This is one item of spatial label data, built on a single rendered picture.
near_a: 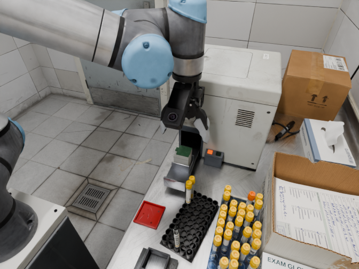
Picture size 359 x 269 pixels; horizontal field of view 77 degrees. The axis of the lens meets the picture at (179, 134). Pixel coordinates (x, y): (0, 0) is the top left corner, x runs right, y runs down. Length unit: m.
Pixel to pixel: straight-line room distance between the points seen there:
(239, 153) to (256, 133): 0.10
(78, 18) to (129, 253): 0.51
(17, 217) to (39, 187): 1.44
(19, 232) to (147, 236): 0.30
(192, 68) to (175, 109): 0.10
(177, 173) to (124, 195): 1.14
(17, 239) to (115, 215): 1.11
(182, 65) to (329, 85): 0.67
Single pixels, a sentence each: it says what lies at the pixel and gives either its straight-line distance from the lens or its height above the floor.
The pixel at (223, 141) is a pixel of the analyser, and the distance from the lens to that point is 0.73.
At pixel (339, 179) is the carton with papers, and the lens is 0.75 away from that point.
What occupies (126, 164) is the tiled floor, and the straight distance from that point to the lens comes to 2.01.
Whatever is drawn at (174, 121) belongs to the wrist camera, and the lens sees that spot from 0.50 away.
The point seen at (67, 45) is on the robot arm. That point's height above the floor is 1.35.
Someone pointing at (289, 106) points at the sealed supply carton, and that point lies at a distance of 1.08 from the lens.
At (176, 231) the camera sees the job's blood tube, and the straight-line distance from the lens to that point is 0.54.
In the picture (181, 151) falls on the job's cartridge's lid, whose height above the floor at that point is 0.98.
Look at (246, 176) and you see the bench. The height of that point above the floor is 0.88.
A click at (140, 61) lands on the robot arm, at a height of 1.33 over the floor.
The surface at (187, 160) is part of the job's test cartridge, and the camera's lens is 0.67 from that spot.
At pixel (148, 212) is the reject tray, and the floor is 0.88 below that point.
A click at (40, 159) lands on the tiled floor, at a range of 2.34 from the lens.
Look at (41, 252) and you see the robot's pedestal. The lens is 0.72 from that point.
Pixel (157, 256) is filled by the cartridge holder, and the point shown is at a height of 0.89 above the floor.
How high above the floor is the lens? 1.46
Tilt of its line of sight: 41 degrees down
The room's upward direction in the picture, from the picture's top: straight up
